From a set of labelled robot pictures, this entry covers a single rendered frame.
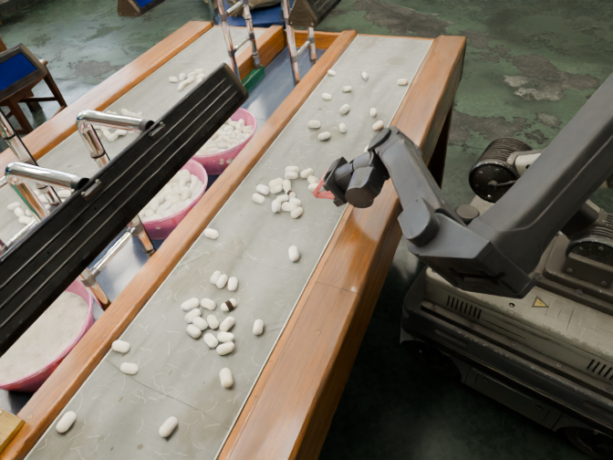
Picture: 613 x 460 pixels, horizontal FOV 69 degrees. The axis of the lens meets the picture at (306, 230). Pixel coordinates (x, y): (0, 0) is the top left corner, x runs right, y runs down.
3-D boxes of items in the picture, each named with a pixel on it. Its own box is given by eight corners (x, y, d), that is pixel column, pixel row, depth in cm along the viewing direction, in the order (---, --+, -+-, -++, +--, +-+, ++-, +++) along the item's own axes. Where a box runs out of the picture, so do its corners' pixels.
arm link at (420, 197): (502, 269, 51) (439, 215, 48) (463, 299, 53) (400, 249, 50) (422, 149, 89) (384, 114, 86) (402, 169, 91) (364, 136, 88)
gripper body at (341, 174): (319, 186, 94) (344, 172, 89) (337, 159, 101) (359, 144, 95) (339, 207, 96) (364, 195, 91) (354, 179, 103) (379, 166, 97)
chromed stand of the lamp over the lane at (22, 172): (229, 286, 102) (165, 113, 71) (180, 360, 90) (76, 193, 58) (162, 266, 109) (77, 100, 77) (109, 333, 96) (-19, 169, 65)
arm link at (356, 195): (421, 151, 87) (390, 124, 84) (410, 193, 80) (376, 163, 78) (379, 179, 96) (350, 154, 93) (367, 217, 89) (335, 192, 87)
